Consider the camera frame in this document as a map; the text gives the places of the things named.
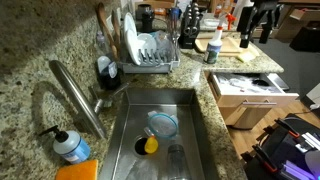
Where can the long wooden spoon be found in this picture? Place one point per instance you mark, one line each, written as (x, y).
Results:
(106, 30)

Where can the cardboard box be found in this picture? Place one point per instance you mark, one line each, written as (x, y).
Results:
(293, 20)

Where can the short wooden spoon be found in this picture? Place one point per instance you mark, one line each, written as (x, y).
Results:
(116, 30)

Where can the black coffee maker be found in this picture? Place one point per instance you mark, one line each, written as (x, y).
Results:
(145, 18)

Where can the black bin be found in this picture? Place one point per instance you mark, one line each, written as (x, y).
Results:
(306, 36)

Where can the stainless steel sink basin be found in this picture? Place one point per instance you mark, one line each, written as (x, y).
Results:
(133, 110)

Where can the orange sponge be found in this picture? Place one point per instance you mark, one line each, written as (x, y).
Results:
(78, 171)

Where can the open wooden drawer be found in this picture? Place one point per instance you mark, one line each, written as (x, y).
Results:
(230, 96)

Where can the blue soap pump dispenser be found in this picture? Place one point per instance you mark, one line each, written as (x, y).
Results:
(71, 148)

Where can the round black lid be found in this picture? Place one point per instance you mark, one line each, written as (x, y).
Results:
(260, 82)

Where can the black robot cart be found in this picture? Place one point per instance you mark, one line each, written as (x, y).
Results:
(283, 150)

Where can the stainless steel kitchen faucet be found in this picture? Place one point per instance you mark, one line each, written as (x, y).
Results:
(76, 96)

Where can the large white plate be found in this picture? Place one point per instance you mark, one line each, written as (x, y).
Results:
(130, 36)

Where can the clear glass jar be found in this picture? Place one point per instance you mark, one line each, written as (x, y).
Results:
(176, 161)

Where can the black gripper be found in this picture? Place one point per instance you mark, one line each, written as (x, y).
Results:
(265, 4)

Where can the clear drinking glass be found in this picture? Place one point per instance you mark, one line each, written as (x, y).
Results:
(163, 40)

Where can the large bamboo cutting board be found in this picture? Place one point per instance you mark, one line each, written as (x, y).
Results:
(253, 50)

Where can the clear lid with teal rim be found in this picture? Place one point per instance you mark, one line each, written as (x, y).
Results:
(163, 125)

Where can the yellow sponge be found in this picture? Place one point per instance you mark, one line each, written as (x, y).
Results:
(246, 56)

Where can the small white plate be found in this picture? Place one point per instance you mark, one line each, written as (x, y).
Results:
(147, 41)

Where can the grey dish drying rack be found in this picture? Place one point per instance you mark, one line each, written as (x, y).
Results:
(150, 66)

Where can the black knife block with knives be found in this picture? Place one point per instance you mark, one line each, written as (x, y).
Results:
(188, 40)

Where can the white spray bottle orange trigger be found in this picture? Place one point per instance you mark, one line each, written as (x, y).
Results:
(212, 50)

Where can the small bamboo cutting board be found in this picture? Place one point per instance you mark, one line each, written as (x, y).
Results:
(230, 45)

